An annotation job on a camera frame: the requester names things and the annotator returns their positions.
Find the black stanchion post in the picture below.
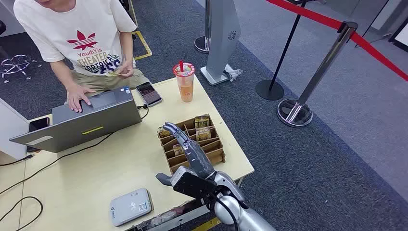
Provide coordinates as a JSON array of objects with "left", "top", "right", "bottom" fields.
[{"left": 255, "top": 0, "right": 326, "bottom": 102}]

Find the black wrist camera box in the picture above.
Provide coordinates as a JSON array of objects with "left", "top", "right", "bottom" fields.
[{"left": 170, "top": 166, "right": 218, "bottom": 200}]

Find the black looped cable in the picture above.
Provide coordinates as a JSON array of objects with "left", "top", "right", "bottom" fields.
[{"left": 0, "top": 196, "right": 44, "bottom": 231}]

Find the person's right hand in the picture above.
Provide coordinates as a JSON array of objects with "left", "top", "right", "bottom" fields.
[{"left": 66, "top": 83, "right": 97, "bottom": 113}]

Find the chrome stanchion post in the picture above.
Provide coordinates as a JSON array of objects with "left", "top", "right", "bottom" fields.
[
  {"left": 194, "top": 0, "right": 212, "bottom": 54},
  {"left": 276, "top": 21, "right": 358, "bottom": 128}
]

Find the crumpled clear plastic wrap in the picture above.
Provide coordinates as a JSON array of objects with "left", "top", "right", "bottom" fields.
[{"left": 223, "top": 64, "right": 243, "bottom": 82}]

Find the pale wooden board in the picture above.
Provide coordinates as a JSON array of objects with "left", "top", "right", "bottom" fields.
[{"left": 127, "top": 0, "right": 139, "bottom": 28}]

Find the black laptop power cable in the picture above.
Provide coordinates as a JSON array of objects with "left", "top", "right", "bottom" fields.
[{"left": 0, "top": 103, "right": 150, "bottom": 196}]

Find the white desk crossbar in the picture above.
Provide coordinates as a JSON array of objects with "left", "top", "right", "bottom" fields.
[{"left": 126, "top": 204, "right": 211, "bottom": 231}]

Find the person's left hand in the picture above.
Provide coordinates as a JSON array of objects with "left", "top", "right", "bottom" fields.
[{"left": 116, "top": 60, "right": 135, "bottom": 79}]

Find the black cable with plug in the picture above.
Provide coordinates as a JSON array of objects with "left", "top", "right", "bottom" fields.
[{"left": 0, "top": 154, "right": 35, "bottom": 167}]

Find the person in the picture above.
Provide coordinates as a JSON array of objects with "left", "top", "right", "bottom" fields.
[{"left": 13, "top": 0, "right": 151, "bottom": 114}]

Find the grey card reader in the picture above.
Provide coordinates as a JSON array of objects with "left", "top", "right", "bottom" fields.
[{"left": 109, "top": 187, "right": 154, "bottom": 227}]

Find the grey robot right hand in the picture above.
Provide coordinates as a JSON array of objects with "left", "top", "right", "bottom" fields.
[{"left": 155, "top": 122, "right": 217, "bottom": 187}]

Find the black smartphone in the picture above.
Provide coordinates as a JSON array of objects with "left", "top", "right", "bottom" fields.
[
  {"left": 26, "top": 117, "right": 51, "bottom": 153},
  {"left": 135, "top": 81, "right": 163, "bottom": 107}
]

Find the chrome swivel chair base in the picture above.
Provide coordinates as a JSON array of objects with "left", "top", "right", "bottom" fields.
[{"left": 0, "top": 54, "right": 43, "bottom": 84}]

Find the grey laptop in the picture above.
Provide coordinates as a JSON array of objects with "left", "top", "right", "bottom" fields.
[{"left": 9, "top": 86, "right": 143, "bottom": 154}]

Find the red barrier belt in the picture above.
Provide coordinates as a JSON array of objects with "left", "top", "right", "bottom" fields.
[
  {"left": 350, "top": 31, "right": 408, "bottom": 82},
  {"left": 266, "top": 0, "right": 344, "bottom": 31}
]

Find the yellow floor tape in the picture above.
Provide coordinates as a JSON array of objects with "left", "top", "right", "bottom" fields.
[
  {"left": 131, "top": 30, "right": 153, "bottom": 61},
  {"left": 191, "top": 217, "right": 222, "bottom": 231}
]

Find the black framed panel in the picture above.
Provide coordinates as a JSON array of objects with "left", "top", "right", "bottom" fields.
[{"left": 388, "top": 17, "right": 408, "bottom": 53}]

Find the cardboard card organizer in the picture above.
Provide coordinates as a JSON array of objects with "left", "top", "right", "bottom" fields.
[{"left": 157, "top": 114, "right": 226, "bottom": 175}]

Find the white cabinet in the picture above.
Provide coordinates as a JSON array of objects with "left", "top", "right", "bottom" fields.
[{"left": 0, "top": 97, "right": 31, "bottom": 161}]

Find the black camera cable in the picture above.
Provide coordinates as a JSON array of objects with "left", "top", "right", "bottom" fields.
[{"left": 208, "top": 192, "right": 240, "bottom": 231}]

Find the silver kiosk stand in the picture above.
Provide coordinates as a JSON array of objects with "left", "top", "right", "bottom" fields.
[{"left": 200, "top": 0, "right": 243, "bottom": 86}]

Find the orange bubble tea cup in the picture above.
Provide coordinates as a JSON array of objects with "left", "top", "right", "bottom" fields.
[{"left": 173, "top": 61, "right": 196, "bottom": 103}]

